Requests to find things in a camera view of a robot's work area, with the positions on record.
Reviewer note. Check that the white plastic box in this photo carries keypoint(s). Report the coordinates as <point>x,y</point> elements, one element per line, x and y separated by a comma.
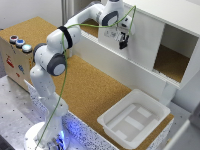
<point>133,120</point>

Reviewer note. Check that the red button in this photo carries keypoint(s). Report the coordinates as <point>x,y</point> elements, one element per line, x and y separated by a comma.
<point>13,38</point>

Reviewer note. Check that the blue button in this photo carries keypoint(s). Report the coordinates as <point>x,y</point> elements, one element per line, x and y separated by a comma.
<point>20,42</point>

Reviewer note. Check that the white sliding door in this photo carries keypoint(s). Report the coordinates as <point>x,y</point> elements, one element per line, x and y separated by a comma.
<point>143,43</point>

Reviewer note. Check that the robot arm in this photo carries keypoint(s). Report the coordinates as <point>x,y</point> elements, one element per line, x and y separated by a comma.
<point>50,60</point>

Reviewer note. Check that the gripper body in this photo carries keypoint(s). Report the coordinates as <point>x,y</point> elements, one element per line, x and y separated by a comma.
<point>117,32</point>

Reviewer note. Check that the green button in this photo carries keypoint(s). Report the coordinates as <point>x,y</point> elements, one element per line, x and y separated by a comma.
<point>27,48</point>

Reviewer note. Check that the white cabinet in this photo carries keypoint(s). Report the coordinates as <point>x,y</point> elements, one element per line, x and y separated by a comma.
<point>176,16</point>

